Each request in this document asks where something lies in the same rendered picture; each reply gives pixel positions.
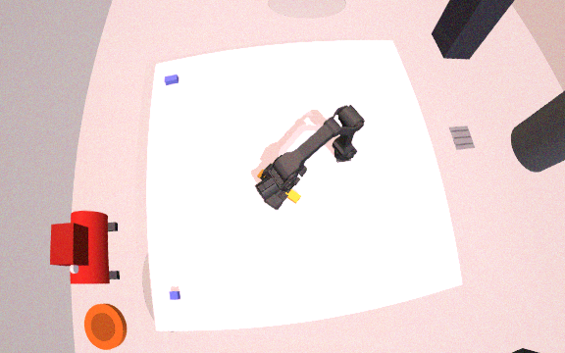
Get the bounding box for orange bar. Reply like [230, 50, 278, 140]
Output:
[257, 169, 301, 204]

